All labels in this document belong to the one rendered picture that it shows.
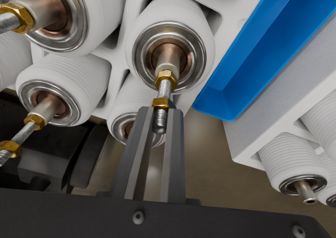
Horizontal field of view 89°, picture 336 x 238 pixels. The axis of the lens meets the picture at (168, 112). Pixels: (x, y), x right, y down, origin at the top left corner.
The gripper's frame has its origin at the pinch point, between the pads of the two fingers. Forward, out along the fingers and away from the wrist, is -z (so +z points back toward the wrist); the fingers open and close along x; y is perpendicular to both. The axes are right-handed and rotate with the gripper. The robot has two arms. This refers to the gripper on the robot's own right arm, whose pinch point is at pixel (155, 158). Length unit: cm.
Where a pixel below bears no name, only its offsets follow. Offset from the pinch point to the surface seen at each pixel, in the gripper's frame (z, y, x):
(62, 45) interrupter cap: -11.4, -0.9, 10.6
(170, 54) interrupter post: -10.7, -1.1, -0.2
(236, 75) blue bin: -35.0, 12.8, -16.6
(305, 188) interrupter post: -10.5, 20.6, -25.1
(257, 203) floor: -37, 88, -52
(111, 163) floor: -37, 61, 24
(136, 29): -11.8, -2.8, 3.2
